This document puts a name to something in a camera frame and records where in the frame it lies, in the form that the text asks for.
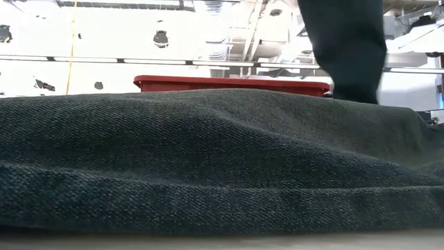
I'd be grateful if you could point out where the dark navy garment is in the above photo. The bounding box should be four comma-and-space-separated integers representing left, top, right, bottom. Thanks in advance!
0, 0, 444, 238

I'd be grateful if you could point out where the red plastic laundry bin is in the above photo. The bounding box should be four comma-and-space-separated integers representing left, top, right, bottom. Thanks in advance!
133, 74, 333, 98

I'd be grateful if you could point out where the long ceiling light strip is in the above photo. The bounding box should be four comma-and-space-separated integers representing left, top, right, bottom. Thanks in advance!
0, 54, 444, 75

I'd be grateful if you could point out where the yellow hanging cord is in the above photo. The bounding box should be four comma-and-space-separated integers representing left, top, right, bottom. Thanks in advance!
65, 0, 78, 96

